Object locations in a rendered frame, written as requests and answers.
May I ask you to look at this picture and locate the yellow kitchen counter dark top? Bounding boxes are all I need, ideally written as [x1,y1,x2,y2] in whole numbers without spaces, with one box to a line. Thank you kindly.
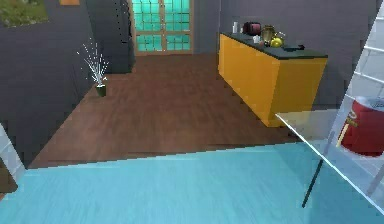
[217,31,329,128]

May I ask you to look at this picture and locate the white spiky house plant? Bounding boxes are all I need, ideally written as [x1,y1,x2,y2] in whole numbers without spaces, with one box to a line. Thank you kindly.
[76,37,110,98]

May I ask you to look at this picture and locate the red cylindrical container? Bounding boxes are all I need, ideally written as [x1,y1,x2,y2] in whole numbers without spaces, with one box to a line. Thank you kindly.
[336,96,384,158]

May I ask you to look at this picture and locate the wooden door teal glass panes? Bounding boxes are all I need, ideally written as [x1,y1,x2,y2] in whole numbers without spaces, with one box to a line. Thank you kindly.
[128,0,195,56]

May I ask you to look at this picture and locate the black flat pan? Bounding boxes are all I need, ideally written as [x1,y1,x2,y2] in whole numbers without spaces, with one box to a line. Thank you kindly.
[282,44,306,52]

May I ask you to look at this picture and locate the dark red toaster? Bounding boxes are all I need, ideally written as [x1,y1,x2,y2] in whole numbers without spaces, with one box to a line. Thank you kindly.
[242,21,262,36]

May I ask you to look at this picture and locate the glass top table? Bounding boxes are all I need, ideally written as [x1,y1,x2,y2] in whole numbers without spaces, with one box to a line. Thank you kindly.
[275,109,384,216]

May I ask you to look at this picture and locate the brass glass kettle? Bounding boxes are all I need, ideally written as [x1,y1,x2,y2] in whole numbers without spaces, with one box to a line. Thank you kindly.
[260,25,277,46]

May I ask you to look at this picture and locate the framed green landscape picture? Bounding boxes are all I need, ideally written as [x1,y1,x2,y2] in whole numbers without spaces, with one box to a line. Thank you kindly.
[0,0,50,29]

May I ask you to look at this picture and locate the white slatted chair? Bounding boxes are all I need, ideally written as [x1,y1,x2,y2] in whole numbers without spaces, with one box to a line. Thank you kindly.
[322,0,384,198]

